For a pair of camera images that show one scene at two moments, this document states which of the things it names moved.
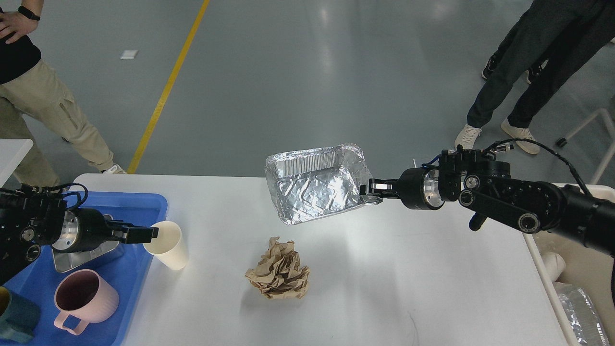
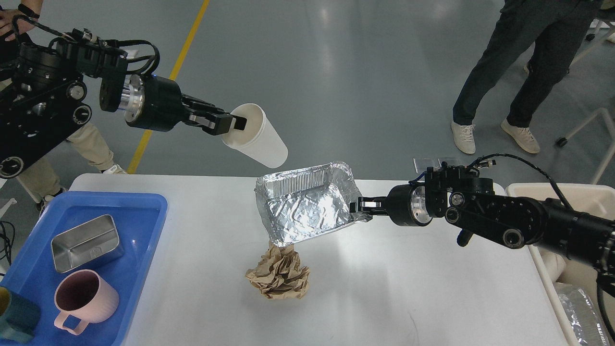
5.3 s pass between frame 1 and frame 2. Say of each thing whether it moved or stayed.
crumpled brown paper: stayed
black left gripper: moved
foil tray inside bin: stayed
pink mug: stayed
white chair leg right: stayed
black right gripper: moved
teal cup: stayed
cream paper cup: moved
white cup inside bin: stayed
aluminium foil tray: moved
